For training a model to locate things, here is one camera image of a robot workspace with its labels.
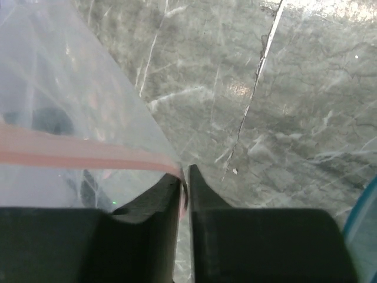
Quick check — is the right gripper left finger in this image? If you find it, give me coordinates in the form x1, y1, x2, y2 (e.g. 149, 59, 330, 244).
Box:
1, 169, 181, 282

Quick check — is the teal transparent food tray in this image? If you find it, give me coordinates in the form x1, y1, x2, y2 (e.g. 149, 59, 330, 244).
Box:
343, 179, 377, 282

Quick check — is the clear zip top bag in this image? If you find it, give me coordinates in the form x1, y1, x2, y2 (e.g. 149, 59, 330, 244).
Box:
1, 1, 184, 212

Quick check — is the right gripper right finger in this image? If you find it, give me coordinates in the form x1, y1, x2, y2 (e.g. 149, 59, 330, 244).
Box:
188, 164, 358, 282

